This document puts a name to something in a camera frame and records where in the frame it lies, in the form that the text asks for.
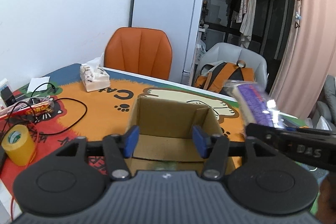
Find purple wafer snack pack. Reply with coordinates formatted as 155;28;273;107
223;80;285;128

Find brown cardboard box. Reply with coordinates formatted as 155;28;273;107
126;97;224;174

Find grey sofa cushions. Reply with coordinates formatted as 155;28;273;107
312;75;335;131

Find orange black backpack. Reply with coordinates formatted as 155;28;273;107
194;60;255;94

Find tissue pack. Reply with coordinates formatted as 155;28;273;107
79;53;110;92

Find colourful cartoon table mat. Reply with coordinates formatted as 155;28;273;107
0;63;310;188

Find grey armchair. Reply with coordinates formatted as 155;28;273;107
194;43;268;89

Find orange chair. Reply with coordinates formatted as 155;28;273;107
104;27;173;80

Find pink curtain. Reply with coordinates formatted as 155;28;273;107
270;0;335;119

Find red snack packet left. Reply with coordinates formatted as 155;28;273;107
1;100;54;120

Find white paper sheet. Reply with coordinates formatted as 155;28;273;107
27;76;50;93

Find yellow tape roll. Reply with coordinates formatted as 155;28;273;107
1;124;36;166

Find white hanging towel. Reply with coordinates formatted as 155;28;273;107
240;0;257;48

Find white refrigerator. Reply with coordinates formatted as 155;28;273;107
131;0;203;85

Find black cable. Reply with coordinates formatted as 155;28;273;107
0;82;88;136

